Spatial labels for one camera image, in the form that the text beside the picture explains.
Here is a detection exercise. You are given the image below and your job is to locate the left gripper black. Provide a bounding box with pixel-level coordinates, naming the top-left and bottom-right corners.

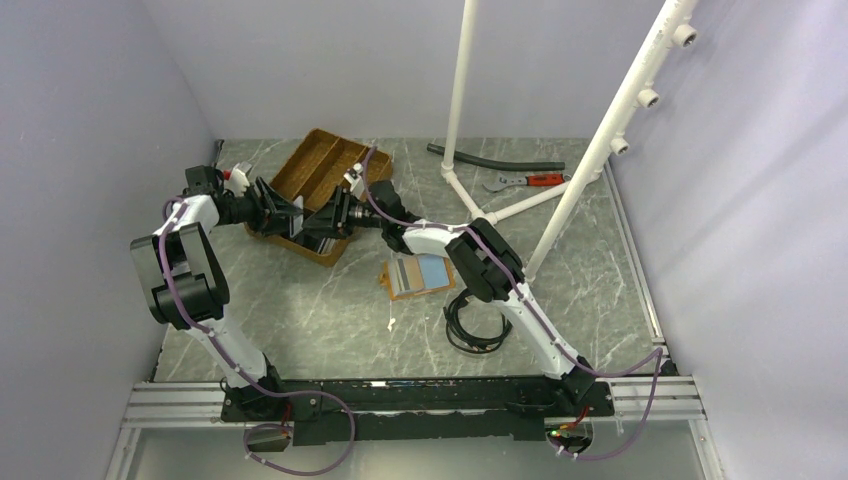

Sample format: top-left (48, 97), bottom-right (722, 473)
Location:
top-left (218, 177), bottom-right (303, 238)

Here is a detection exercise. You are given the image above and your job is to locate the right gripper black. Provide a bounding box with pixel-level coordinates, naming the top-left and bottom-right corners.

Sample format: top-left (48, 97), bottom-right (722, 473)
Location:
top-left (302, 186), bottom-right (388, 240)

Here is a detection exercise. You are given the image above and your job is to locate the white card stack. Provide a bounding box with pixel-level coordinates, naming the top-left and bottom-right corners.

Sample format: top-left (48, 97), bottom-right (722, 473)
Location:
top-left (288, 195), bottom-right (338, 255)

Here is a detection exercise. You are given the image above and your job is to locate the woven brown organizer tray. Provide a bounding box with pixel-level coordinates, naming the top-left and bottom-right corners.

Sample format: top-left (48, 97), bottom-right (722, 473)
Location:
top-left (250, 128), bottom-right (369, 267)

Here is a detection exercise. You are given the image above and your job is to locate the gold card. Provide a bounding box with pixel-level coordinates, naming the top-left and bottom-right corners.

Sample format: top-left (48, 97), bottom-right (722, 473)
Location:
top-left (393, 256), bottom-right (424, 296)

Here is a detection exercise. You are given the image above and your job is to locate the orange card holder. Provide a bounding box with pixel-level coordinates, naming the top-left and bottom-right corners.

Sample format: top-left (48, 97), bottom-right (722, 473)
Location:
top-left (378, 254), bottom-right (456, 301)

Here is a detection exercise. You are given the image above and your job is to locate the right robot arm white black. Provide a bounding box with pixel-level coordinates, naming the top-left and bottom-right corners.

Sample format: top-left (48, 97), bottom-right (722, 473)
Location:
top-left (302, 181), bottom-right (598, 415)

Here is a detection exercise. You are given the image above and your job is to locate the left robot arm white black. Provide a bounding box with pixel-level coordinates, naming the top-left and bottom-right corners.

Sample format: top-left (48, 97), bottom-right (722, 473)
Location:
top-left (130, 166), bottom-right (304, 420)

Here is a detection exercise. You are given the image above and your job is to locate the black foam tube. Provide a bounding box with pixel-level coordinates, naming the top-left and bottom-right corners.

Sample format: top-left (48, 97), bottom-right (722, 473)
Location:
top-left (454, 151), bottom-right (566, 172)

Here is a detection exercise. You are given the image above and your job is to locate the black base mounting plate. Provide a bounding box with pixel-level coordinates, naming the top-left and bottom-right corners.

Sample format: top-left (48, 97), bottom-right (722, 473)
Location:
top-left (220, 375), bottom-right (615, 446)

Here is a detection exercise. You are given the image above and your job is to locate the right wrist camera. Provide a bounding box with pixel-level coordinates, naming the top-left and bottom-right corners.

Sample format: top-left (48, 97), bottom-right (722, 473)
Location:
top-left (344, 162), bottom-right (366, 199)

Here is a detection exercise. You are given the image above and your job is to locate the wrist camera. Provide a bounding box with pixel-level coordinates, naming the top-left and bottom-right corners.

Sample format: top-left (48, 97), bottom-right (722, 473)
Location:
top-left (224, 161), bottom-right (253, 195)
top-left (344, 162), bottom-right (366, 199)

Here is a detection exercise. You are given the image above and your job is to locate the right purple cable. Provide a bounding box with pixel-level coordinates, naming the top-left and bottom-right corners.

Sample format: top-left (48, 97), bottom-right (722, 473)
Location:
top-left (357, 145), bottom-right (665, 463)

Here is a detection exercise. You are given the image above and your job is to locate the purple cable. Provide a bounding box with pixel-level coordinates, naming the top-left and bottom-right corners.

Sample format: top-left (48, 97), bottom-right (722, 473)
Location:
top-left (357, 145), bottom-right (665, 463)
top-left (158, 195), bottom-right (357, 478)

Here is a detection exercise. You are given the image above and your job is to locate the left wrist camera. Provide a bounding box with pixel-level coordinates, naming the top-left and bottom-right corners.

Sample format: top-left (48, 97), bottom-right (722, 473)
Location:
top-left (224, 161), bottom-right (253, 195)

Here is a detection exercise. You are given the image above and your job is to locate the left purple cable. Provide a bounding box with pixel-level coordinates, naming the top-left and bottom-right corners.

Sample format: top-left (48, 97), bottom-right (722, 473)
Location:
top-left (158, 195), bottom-right (357, 478)

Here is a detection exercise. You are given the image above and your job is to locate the coiled black cable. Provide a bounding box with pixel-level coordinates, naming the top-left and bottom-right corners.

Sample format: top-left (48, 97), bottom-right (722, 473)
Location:
top-left (442, 288), bottom-right (515, 354)

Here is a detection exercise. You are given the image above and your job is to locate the white PVC pipe frame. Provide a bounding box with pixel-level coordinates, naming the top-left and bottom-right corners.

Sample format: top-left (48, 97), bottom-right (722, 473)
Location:
top-left (441, 1), bottom-right (698, 277)

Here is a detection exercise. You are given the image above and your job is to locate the aluminium rail frame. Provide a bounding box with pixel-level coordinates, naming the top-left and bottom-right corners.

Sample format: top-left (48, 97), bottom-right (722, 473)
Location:
top-left (107, 163), bottom-right (721, 479)

